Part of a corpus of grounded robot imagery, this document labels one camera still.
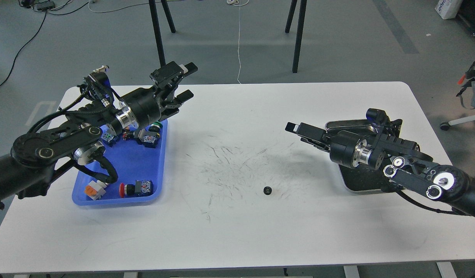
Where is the black floor cable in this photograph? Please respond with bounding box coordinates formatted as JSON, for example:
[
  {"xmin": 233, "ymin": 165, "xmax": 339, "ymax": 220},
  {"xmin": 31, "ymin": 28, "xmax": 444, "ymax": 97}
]
[{"xmin": 0, "ymin": 0, "xmax": 91, "ymax": 94}]

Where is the black table leg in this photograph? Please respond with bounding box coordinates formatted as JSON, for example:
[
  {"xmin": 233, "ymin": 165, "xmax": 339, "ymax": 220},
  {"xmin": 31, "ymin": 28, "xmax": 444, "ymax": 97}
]
[
  {"xmin": 148, "ymin": 0, "xmax": 177, "ymax": 66},
  {"xmin": 284, "ymin": 0, "xmax": 308, "ymax": 73}
]

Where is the blue plastic tray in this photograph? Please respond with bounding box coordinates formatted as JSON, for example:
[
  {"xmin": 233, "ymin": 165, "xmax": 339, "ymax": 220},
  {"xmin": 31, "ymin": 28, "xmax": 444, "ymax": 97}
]
[{"xmin": 72, "ymin": 120, "xmax": 169, "ymax": 206}]

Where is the black table leg left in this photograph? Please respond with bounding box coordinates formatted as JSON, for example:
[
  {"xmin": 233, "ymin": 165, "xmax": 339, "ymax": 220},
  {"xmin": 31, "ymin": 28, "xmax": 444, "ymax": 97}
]
[{"xmin": 148, "ymin": 0, "xmax": 177, "ymax": 66}]

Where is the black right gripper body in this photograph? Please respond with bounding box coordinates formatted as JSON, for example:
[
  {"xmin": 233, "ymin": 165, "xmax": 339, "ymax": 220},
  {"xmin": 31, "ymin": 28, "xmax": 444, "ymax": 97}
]
[{"xmin": 327, "ymin": 130, "xmax": 368, "ymax": 168}]

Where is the orange grey connector block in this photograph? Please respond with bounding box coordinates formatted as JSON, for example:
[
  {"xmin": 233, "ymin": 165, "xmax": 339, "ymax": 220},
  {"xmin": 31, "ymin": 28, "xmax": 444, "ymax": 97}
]
[{"xmin": 84, "ymin": 181, "xmax": 109, "ymax": 200}]

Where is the white floor cable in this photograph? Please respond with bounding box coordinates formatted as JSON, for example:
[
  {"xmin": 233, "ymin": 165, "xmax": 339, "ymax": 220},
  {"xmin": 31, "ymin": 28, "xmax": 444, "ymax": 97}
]
[{"xmin": 226, "ymin": 0, "xmax": 250, "ymax": 84}]

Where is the green push button switch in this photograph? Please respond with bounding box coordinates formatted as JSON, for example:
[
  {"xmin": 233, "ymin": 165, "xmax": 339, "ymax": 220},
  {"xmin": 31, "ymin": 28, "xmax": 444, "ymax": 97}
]
[{"xmin": 121, "ymin": 122, "xmax": 163, "ymax": 148}]

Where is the silver metal tray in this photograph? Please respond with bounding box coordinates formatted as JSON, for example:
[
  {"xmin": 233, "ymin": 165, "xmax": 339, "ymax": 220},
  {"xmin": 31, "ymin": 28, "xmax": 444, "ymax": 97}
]
[{"xmin": 325, "ymin": 119, "xmax": 403, "ymax": 194}]

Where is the white cardboard box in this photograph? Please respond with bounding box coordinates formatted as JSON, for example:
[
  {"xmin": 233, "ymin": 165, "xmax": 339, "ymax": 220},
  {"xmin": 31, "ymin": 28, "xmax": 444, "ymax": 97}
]
[{"xmin": 434, "ymin": 0, "xmax": 463, "ymax": 20}]

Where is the red push button switch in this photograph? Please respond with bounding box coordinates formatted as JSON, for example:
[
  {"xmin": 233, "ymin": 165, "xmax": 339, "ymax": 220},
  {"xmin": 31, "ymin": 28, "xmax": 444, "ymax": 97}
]
[{"xmin": 119, "ymin": 180, "xmax": 155, "ymax": 198}]

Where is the black table leg right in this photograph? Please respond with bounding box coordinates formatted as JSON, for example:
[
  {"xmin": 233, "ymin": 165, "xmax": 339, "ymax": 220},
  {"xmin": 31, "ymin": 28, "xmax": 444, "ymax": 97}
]
[{"xmin": 284, "ymin": 0, "xmax": 308, "ymax": 73}]

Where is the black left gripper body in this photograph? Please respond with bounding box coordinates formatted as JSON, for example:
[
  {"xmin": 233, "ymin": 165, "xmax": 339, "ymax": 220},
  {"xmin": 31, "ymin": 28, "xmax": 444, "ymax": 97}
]
[{"xmin": 119, "ymin": 87, "xmax": 172, "ymax": 128}]

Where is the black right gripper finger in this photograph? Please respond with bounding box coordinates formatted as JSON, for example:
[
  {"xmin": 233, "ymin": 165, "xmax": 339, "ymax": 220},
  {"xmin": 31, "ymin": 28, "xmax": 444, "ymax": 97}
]
[
  {"xmin": 309, "ymin": 137, "xmax": 331, "ymax": 152},
  {"xmin": 285, "ymin": 122, "xmax": 331, "ymax": 146}
]

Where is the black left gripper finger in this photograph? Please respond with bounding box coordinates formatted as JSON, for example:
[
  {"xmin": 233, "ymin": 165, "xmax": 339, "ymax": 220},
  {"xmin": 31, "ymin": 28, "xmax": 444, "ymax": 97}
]
[
  {"xmin": 160, "ymin": 90, "xmax": 194, "ymax": 118},
  {"xmin": 150, "ymin": 62, "xmax": 198, "ymax": 101}
]

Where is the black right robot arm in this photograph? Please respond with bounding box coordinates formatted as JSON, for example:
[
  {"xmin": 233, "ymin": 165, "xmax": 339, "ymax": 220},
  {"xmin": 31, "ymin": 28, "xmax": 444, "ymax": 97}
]
[{"xmin": 285, "ymin": 108, "xmax": 475, "ymax": 218}]

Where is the yellow push button switch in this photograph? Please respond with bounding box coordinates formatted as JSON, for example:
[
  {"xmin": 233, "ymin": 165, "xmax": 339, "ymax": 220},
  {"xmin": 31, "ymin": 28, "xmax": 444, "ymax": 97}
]
[{"xmin": 100, "ymin": 131, "xmax": 119, "ymax": 147}]

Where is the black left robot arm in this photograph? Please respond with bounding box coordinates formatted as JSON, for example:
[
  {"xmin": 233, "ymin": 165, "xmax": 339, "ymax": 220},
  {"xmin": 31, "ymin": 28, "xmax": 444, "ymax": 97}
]
[{"xmin": 0, "ymin": 61, "xmax": 198, "ymax": 210}]

